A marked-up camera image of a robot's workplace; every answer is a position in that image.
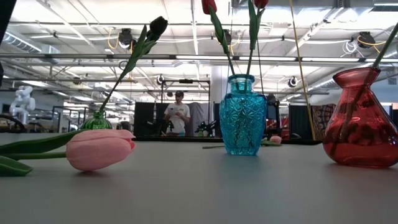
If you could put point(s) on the red artificial tulip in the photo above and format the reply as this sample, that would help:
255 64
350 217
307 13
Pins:
219 29
253 28

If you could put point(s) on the black artificial tulip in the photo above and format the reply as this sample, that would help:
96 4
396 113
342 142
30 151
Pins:
158 26

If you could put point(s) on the green glass vase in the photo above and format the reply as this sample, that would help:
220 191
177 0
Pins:
97 123

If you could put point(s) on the small black robot arm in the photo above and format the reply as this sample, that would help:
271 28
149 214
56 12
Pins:
205 127

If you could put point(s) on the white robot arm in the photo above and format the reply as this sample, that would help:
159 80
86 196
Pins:
21 104

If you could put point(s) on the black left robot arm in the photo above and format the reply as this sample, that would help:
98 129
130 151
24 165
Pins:
4 12

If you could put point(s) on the blue patterned glass vase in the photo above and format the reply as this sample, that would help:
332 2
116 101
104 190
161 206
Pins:
242 124

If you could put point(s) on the red glass vase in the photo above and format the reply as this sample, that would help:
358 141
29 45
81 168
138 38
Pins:
357 130

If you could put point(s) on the grey curtain panel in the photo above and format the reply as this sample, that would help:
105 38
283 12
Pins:
199 118

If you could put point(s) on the person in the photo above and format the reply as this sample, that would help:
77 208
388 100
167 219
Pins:
177 113

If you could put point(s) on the ceiling light strip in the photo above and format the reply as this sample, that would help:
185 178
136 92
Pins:
273 58
202 57
329 59

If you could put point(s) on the black curtain panel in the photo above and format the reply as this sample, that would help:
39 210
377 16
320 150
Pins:
299 121
144 118

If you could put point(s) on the patterned hanging cloth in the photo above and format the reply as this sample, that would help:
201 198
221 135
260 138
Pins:
321 118

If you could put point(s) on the black table frame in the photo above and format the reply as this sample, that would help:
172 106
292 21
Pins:
192 139

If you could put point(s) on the black metal workstation frame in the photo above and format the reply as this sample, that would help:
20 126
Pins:
186 81

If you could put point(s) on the silver ventilation duct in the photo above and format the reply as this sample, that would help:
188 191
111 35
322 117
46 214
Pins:
18 40

